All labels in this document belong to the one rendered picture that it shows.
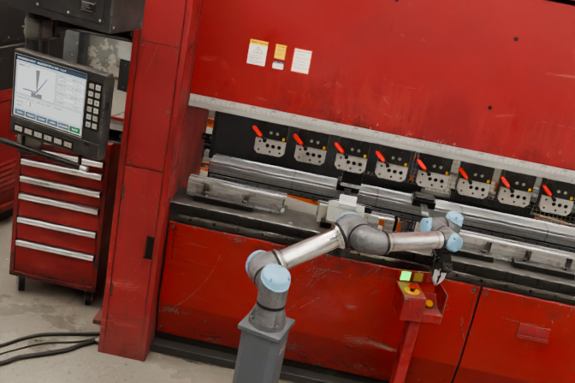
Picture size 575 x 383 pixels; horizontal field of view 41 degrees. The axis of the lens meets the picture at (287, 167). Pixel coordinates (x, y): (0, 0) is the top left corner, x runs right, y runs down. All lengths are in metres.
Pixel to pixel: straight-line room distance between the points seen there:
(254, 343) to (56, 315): 1.67
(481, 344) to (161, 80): 2.03
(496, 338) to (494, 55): 1.41
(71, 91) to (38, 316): 1.66
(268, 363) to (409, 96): 1.40
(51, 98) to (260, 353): 1.32
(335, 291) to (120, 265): 1.08
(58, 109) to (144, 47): 0.53
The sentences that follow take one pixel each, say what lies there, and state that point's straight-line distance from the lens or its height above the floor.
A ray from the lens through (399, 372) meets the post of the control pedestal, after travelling 3.87.
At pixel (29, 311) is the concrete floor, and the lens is 4.55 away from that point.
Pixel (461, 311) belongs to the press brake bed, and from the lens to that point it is 3.98.
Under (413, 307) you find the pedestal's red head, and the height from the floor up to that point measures 0.73.
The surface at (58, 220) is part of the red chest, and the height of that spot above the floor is 0.51.
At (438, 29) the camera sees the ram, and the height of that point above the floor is 1.93.
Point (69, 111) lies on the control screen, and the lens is 3.26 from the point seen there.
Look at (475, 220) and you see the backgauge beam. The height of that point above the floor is 0.95.
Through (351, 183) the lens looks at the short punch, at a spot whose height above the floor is 1.11.
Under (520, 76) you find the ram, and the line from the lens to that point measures 3.72.
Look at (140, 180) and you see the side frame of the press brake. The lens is 3.74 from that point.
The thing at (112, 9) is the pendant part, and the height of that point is 1.85.
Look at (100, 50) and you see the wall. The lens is 9.32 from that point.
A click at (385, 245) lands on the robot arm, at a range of 3.17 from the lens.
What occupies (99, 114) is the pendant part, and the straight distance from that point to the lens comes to 3.17.
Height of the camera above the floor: 2.39
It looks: 19 degrees down
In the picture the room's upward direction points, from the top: 11 degrees clockwise
